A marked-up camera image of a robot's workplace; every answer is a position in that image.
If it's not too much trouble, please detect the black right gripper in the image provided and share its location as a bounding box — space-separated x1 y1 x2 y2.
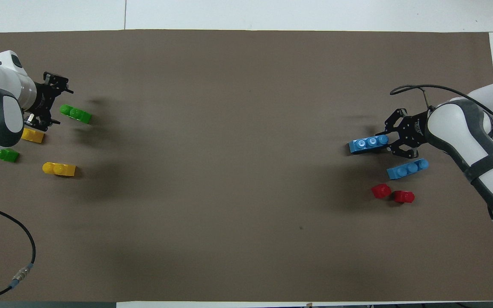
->
384 108 430 160

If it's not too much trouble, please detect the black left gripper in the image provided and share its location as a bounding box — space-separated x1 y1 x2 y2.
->
24 72 75 131

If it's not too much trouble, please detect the blue three-stud toy brick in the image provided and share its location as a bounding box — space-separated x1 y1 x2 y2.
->
348 134 389 155
386 158 430 181

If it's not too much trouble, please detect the yellow two-stud toy brick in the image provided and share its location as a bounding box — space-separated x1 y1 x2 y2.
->
21 127 45 144
42 162 77 178

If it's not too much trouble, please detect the red single-stud toy brick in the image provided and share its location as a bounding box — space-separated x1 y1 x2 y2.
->
393 190 416 204
371 183 392 199

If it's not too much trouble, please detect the brown paper table mat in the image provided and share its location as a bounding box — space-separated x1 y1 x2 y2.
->
0 29 493 302

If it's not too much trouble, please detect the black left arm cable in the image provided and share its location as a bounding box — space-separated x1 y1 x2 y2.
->
0 201 37 302

